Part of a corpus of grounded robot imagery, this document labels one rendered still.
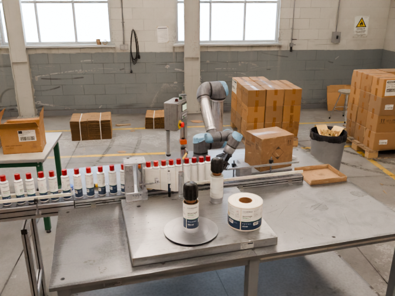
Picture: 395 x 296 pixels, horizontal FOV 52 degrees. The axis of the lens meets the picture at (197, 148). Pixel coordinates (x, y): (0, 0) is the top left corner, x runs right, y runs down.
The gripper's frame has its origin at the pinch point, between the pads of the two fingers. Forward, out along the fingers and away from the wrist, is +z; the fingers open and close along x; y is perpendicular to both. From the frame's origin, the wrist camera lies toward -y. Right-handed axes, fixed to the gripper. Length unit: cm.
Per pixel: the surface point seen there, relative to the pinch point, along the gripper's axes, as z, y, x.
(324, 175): -36, 1, 83
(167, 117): -23, -3, -50
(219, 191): 0.4, 32.5, -6.3
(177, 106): -33, 1, -48
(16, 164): 93, -116, -119
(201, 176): 3.4, 3.2, -8.7
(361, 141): -83, -232, 297
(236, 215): 0, 65, -7
